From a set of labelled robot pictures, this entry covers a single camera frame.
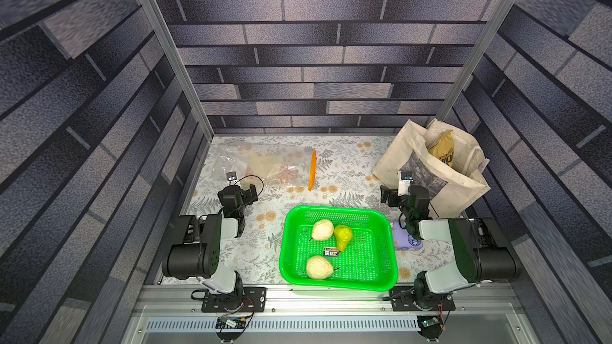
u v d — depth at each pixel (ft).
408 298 2.39
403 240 2.60
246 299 2.40
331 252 2.73
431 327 2.33
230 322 2.33
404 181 2.67
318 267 2.44
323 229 2.71
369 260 2.67
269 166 3.61
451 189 2.49
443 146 2.71
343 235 2.66
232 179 2.66
